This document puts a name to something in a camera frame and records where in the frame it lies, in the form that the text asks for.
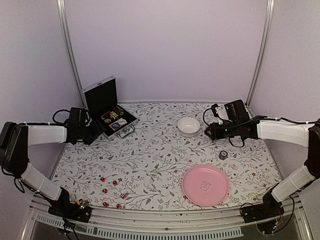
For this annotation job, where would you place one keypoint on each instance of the pink plastic plate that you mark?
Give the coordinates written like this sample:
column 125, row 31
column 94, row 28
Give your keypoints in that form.
column 205, row 185

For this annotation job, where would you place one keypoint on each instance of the small stack poker chips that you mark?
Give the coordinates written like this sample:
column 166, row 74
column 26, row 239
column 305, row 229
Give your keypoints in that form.
column 223, row 155

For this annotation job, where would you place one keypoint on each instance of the front aluminium rail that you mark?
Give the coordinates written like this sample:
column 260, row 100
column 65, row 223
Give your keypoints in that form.
column 212, row 224

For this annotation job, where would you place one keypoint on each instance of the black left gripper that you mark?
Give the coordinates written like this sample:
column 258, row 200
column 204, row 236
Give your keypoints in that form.
column 98, row 128

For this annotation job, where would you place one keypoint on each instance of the white ceramic bowl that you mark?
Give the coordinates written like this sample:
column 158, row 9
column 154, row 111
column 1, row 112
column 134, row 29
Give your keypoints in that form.
column 188, row 126

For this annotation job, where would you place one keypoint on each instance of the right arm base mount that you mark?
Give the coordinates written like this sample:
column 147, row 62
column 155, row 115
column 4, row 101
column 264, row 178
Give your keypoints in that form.
column 257, row 212

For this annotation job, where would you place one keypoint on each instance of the aluminium frame post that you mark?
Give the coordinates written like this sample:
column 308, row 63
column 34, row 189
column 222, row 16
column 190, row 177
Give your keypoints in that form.
column 68, row 44
column 270, row 4

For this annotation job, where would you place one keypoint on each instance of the row of poker chips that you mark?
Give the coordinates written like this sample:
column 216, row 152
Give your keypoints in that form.
column 119, row 111

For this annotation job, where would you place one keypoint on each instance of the left aluminium frame post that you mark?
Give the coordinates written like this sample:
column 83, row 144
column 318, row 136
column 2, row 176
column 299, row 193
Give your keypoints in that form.
column 68, row 44

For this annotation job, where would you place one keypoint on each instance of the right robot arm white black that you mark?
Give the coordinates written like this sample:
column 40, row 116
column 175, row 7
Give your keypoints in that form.
column 303, row 134

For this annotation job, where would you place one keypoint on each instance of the blue round blind button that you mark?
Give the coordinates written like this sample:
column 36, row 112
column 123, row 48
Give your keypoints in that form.
column 115, row 126

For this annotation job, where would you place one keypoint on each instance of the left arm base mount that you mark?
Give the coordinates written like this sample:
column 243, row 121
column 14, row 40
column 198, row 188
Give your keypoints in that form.
column 79, row 211

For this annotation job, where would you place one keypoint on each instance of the aluminium poker set case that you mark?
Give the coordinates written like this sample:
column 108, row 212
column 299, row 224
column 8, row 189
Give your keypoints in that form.
column 100, row 99

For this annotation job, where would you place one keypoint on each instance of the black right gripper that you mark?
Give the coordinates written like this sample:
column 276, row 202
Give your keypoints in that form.
column 215, row 134

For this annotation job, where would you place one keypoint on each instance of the right aluminium frame post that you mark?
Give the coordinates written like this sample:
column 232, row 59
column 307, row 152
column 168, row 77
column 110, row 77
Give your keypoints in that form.
column 270, row 4

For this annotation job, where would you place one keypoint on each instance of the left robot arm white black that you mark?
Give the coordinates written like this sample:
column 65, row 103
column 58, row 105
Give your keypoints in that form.
column 23, row 145

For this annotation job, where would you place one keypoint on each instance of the gold playing card deck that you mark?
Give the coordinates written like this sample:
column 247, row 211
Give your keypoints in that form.
column 114, row 115

